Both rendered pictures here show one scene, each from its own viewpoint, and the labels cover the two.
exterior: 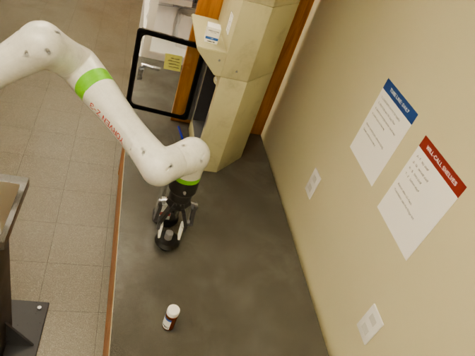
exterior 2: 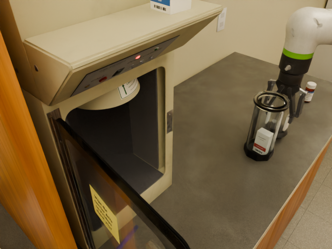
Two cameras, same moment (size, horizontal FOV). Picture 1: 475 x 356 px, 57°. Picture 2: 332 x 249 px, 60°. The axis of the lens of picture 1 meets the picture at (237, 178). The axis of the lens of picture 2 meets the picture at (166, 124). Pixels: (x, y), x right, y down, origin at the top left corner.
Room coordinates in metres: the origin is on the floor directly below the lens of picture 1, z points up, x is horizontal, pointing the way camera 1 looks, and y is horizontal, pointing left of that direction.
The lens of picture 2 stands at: (1.84, 0.74, 1.65)
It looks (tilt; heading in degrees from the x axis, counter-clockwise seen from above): 38 degrees down; 244
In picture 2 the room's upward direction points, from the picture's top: straight up
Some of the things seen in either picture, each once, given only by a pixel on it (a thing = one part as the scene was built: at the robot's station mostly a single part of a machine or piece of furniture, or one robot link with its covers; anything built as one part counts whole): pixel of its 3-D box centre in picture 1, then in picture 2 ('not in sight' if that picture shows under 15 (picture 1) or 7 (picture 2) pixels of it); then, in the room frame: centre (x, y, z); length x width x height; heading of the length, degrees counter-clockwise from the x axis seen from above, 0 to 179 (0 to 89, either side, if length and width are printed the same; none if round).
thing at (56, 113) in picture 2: (198, 86); (77, 191); (1.84, 0.32, 1.19); 0.03 x 0.02 x 0.39; 22
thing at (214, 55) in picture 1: (205, 43); (139, 50); (1.68, 0.31, 1.46); 0.32 x 0.11 x 0.10; 22
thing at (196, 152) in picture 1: (189, 159); (306, 31); (1.08, 0.16, 1.35); 0.13 x 0.11 x 0.14; 151
